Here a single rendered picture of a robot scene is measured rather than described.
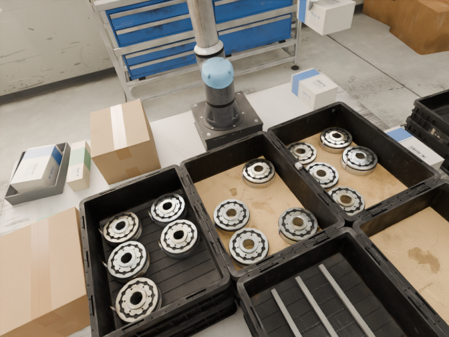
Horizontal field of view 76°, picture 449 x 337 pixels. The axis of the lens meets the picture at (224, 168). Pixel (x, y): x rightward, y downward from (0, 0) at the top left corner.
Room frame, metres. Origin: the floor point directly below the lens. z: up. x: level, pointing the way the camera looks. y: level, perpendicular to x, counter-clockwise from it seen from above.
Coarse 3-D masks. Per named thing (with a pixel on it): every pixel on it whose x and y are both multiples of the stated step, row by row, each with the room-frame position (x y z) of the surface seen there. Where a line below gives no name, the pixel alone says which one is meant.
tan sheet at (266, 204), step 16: (224, 176) 0.63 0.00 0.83; (240, 176) 0.61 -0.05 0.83; (208, 192) 0.57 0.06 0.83; (224, 192) 0.56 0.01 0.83; (240, 192) 0.55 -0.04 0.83; (256, 192) 0.54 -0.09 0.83; (272, 192) 0.53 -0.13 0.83; (288, 192) 0.52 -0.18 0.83; (208, 208) 0.51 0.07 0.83; (256, 208) 0.48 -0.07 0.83; (272, 208) 0.47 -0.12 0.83; (288, 208) 0.46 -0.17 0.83; (304, 208) 0.45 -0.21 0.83; (256, 224) 0.43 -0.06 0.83; (272, 224) 0.42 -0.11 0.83; (224, 240) 0.39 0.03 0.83; (272, 240) 0.37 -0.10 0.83
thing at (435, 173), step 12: (324, 108) 0.77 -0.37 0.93; (348, 108) 0.75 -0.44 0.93; (288, 120) 0.73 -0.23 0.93; (384, 132) 0.61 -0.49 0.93; (396, 144) 0.55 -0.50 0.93; (432, 168) 0.45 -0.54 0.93; (312, 180) 0.47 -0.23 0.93; (432, 180) 0.41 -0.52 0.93; (324, 192) 0.43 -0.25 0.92; (408, 192) 0.39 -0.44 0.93; (336, 204) 0.39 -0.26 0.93; (384, 204) 0.37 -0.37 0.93; (348, 216) 0.35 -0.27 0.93; (360, 216) 0.34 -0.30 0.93
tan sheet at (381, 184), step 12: (312, 144) 0.70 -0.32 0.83; (324, 156) 0.64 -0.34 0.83; (336, 156) 0.63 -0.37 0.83; (336, 168) 0.58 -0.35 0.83; (384, 168) 0.55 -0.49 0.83; (348, 180) 0.53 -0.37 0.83; (360, 180) 0.52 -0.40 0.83; (372, 180) 0.51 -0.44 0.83; (384, 180) 0.51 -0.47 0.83; (396, 180) 0.50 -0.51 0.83; (360, 192) 0.48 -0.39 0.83; (372, 192) 0.47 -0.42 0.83; (384, 192) 0.46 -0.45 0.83; (396, 192) 0.46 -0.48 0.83; (372, 204) 0.43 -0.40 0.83
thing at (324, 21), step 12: (300, 0) 1.23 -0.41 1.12; (324, 0) 1.14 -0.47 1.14; (336, 0) 1.12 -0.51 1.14; (348, 0) 1.10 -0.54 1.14; (300, 12) 1.22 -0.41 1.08; (312, 12) 1.13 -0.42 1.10; (324, 12) 1.06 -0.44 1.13; (336, 12) 1.06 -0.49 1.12; (348, 12) 1.07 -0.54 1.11; (312, 24) 1.12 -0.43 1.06; (324, 24) 1.05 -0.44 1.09; (336, 24) 1.06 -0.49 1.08; (348, 24) 1.07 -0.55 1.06
